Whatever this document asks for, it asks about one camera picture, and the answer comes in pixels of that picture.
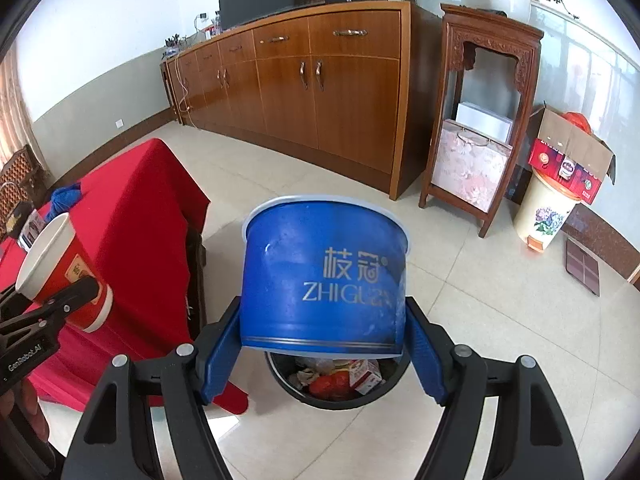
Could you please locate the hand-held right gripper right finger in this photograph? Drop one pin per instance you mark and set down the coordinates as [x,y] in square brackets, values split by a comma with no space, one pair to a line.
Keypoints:
[425,355]

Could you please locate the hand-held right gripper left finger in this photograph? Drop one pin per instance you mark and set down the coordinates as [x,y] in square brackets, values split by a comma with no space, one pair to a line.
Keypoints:
[222,355]

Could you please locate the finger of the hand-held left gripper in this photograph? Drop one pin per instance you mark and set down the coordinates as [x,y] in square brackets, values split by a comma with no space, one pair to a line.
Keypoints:
[75,295]

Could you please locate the red paper cup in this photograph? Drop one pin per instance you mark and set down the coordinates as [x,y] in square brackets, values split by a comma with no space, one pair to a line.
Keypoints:
[80,260]

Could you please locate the black round trash bin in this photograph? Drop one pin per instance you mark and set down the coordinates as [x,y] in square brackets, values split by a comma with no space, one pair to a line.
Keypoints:
[280,382]

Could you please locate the person's left hand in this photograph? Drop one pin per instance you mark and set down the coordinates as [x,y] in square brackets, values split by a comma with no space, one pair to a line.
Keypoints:
[32,410]

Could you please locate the white red small carton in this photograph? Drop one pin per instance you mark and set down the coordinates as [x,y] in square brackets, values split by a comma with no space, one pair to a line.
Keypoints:
[365,375]

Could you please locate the crumpled white tissue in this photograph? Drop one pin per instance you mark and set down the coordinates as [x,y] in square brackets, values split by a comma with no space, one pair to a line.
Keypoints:
[306,372]

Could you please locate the red tablecloth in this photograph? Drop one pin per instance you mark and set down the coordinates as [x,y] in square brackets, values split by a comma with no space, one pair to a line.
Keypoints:
[135,220]

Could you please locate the blue cloth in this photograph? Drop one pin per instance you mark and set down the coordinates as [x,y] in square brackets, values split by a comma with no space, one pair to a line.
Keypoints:
[64,197]

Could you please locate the red plastic wrapper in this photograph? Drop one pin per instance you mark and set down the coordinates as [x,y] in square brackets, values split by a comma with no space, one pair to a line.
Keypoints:
[327,386]

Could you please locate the wooden sofa bench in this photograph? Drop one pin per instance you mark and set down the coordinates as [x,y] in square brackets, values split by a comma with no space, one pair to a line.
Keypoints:
[25,170]

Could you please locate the dark bathroom scale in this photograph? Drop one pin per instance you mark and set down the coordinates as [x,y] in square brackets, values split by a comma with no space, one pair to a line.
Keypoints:
[582,267]

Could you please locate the white floral pedal bin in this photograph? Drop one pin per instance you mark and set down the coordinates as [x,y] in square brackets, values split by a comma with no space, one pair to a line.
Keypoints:
[545,210]

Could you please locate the pink floral gift bag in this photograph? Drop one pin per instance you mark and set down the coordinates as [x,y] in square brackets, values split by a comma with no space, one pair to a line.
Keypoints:
[470,170]

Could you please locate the patterned beige curtain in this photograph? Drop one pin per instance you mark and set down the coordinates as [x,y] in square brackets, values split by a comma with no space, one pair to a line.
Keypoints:
[10,110]

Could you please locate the white flat box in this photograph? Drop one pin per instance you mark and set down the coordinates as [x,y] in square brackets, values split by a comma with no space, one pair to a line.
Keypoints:
[485,120]

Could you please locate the red printed cardboard box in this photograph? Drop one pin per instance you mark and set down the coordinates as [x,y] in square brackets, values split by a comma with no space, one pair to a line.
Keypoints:
[570,150]

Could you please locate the long wooden sideboard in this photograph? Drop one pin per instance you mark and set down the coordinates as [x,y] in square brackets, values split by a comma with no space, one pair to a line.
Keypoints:
[350,110]

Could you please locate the blue white vase with twigs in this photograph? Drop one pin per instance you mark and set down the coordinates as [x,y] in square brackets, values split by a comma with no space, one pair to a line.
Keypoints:
[174,44]

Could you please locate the orange plastic bag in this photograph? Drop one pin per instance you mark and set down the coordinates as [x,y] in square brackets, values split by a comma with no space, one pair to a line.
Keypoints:
[577,122]

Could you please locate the carved wooden stand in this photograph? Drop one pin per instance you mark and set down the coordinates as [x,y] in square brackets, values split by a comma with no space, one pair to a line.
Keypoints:
[492,30]

